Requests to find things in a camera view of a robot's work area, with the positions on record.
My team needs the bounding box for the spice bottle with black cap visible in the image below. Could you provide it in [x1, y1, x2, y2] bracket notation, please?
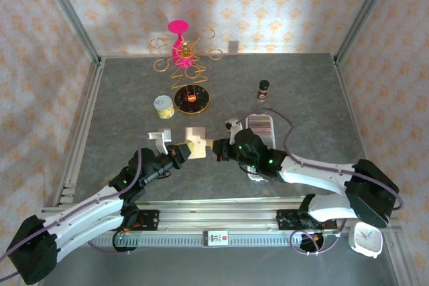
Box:
[257, 79, 271, 103]

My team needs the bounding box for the aluminium frame post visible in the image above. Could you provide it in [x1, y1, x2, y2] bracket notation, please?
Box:
[332, 0, 399, 64]
[35, 0, 103, 66]

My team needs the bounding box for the aluminium table side rail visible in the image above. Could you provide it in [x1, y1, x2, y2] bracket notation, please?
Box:
[333, 58, 383, 200]
[53, 58, 107, 206]

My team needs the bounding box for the grey slotted cable tray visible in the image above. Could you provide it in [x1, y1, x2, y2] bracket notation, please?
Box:
[88, 234, 340, 248]

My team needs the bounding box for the yellow tin can white lid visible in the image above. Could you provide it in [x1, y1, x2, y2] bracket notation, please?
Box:
[153, 94, 176, 120]

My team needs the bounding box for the white plastic slotted basket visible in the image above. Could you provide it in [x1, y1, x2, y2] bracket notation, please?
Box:
[244, 114, 278, 184]

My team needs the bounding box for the stack of colourful cards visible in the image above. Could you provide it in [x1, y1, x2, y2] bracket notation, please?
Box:
[249, 117, 273, 148]

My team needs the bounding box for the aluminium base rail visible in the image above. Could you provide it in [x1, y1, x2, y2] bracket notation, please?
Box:
[35, 197, 402, 233]

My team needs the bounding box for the white label with red mark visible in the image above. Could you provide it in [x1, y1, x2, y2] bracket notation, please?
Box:
[202, 230, 230, 248]

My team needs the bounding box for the pink plastic wine glass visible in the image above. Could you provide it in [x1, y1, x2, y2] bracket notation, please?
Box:
[167, 19, 194, 68]

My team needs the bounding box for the white square alarm clock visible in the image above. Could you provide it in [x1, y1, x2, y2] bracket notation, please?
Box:
[348, 221, 384, 260]

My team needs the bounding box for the gold wire glass rack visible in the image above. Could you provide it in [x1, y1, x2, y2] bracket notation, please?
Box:
[149, 27, 225, 117]

